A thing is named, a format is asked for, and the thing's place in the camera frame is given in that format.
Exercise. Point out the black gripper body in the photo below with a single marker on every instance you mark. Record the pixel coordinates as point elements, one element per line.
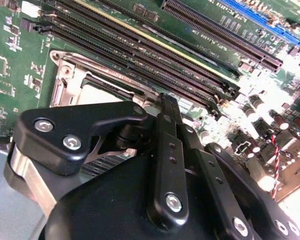
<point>110,212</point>

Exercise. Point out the silver CPU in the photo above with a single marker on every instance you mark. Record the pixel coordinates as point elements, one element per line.
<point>100,96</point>

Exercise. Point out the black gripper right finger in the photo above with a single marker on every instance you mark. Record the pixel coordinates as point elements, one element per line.
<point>227,195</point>

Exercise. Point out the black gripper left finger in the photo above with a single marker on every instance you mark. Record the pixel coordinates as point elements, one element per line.
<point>62,130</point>

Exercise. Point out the metal socket cover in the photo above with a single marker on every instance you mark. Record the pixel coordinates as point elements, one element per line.
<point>70,95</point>

